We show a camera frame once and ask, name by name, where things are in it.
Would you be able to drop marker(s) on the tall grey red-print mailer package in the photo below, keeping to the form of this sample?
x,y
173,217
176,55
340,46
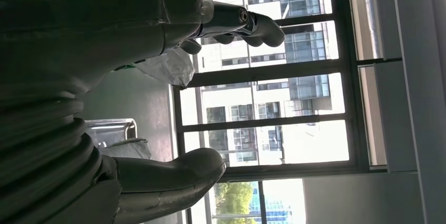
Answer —
x,y
170,69

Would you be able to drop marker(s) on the dark window frame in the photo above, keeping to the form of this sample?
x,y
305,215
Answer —
x,y
264,121

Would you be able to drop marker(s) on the green plastic bin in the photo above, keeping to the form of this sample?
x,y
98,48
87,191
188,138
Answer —
x,y
124,67

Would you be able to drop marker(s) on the white scale with steel tray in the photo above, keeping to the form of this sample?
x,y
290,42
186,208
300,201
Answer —
x,y
111,130

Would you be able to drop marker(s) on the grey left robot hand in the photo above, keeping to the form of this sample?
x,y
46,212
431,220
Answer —
x,y
87,24

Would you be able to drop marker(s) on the dark green table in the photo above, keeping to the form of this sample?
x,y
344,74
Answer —
x,y
139,107

